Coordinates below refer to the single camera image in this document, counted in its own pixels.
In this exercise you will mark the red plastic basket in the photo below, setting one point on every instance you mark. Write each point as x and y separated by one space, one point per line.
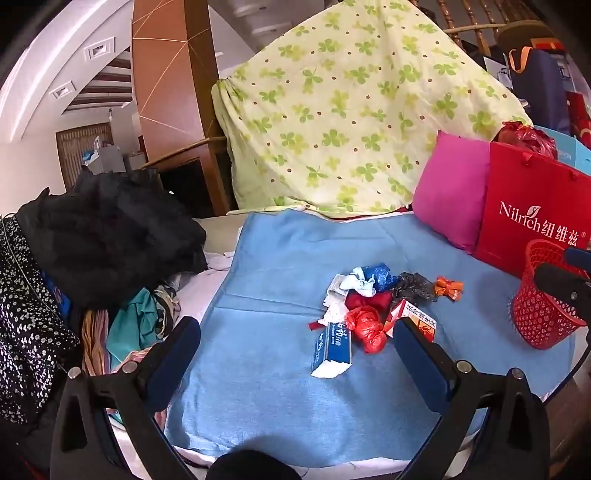
540 321

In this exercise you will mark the clover print bed sheet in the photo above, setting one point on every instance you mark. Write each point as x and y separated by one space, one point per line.
346 115

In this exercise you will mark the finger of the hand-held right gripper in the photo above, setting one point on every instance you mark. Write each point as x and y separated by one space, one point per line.
579 256
556 284

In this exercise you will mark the beige cushion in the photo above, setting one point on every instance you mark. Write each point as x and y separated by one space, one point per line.
217 235

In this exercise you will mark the knotted red plastic bag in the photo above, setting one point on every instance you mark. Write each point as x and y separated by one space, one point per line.
526 138

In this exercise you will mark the grey cabinet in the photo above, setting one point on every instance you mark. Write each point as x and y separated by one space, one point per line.
115 159

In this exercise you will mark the orange and white carton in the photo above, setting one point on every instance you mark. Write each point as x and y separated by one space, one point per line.
411 314

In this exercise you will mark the white paper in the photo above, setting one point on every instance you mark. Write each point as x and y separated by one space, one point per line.
334 314

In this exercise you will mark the brown wooden pillar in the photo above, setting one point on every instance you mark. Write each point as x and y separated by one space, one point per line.
166 92

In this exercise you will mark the black plastic bag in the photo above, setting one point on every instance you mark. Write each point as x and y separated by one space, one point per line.
413 288

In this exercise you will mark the light blue face mask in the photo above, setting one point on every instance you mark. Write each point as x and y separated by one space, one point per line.
360 284

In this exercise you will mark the dark wooden cabinet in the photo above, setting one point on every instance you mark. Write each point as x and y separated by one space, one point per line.
189 184

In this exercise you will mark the blue and white carton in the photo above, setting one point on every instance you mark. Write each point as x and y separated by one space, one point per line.
330 350

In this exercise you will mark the red gift box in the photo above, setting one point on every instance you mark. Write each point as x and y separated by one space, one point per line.
579 113

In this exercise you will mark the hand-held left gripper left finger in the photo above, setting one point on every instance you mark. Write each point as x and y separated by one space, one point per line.
171 355

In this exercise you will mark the wooden stair railing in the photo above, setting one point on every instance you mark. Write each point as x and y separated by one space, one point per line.
475 23

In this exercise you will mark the black white floral garment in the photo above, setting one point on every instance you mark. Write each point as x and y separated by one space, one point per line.
27 323

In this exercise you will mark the wooden lattice door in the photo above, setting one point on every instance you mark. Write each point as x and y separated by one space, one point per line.
74 152

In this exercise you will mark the blue plastic bag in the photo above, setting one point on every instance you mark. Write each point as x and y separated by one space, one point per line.
381 277

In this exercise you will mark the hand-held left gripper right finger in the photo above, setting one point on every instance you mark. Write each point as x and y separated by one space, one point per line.
419 360

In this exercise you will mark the dark red wrapper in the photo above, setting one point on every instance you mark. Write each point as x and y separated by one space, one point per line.
369 302

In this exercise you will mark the red paper shopping bag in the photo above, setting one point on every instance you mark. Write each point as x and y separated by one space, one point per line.
521 180

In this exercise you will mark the striped cloth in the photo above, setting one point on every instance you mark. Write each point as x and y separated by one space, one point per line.
94 341

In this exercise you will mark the pink pillow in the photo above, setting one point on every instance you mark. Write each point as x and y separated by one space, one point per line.
448 194

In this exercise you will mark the black lace garment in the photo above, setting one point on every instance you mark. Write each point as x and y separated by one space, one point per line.
115 235

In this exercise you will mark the light blue cardboard box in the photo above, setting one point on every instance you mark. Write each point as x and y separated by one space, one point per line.
572 152

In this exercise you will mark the teal garment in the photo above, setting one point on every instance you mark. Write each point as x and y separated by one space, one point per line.
134 323

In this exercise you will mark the blue cloth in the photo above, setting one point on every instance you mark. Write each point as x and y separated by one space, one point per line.
277 277

